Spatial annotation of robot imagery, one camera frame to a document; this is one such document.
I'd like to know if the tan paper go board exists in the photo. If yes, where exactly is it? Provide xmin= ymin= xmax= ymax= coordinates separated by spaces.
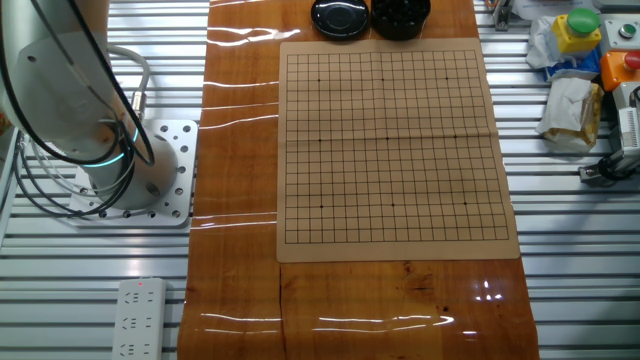
xmin=275 ymin=37 xmax=521 ymax=264

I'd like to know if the glossy wooden mat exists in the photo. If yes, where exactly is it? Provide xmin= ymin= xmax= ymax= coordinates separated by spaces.
xmin=177 ymin=0 xmax=541 ymax=360

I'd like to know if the black bowl lid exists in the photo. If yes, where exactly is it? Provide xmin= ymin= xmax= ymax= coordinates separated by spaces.
xmin=310 ymin=0 xmax=371 ymax=42

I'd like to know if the black bowl of go stones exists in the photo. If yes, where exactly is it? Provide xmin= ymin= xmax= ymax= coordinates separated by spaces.
xmin=369 ymin=0 xmax=432 ymax=42

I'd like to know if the white power strip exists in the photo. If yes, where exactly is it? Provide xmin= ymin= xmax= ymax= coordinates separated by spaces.
xmin=110 ymin=277 xmax=168 ymax=360

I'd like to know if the blue packet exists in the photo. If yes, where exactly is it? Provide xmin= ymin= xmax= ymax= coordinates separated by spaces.
xmin=543 ymin=49 xmax=601 ymax=82

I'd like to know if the white paper sheet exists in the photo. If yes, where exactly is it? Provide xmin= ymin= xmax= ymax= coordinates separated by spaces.
xmin=512 ymin=0 xmax=599 ymax=21

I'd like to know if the yellow snack bag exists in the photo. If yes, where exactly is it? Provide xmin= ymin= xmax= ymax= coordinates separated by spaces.
xmin=542 ymin=82 xmax=605 ymax=149

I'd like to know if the yellow box green button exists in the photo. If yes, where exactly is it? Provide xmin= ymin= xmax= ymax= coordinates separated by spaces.
xmin=551 ymin=7 xmax=603 ymax=55

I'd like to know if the white grey box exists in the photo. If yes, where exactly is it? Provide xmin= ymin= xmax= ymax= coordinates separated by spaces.
xmin=610 ymin=82 xmax=640 ymax=112

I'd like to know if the orange box red button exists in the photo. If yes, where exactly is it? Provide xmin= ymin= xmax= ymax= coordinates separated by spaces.
xmin=599 ymin=48 xmax=640 ymax=93

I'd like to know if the white box small button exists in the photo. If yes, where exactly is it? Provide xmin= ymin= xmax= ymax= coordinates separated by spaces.
xmin=598 ymin=18 xmax=640 ymax=56

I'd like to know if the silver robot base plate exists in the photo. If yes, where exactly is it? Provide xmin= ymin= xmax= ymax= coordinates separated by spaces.
xmin=69 ymin=118 xmax=200 ymax=229

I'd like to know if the black cable bundle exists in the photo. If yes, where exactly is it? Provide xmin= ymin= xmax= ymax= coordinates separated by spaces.
xmin=0 ymin=0 xmax=156 ymax=219

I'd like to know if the thick grey cable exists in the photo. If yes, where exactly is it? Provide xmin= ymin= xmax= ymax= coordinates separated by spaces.
xmin=107 ymin=44 xmax=151 ymax=121

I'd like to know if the upright metal bracket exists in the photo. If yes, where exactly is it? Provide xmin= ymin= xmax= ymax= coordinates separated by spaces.
xmin=492 ymin=0 xmax=514 ymax=32

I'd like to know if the metal foot bracket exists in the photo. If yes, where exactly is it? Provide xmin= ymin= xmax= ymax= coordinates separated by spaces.
xmin=578 ymin=164 xmax=609 ymax=187

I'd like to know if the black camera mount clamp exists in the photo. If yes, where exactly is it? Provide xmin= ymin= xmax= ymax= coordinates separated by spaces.
xmin=597 ymin=152 xmax=626 ymax=182

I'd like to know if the silver camera mount pole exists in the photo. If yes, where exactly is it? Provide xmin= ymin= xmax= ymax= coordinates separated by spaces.
xmin=607 ymin=147 xmax=640 ymax=174

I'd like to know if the small silver camera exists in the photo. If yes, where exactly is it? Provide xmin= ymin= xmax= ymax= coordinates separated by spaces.
xmin=617 ymin=107 xmax=640 ymax=159

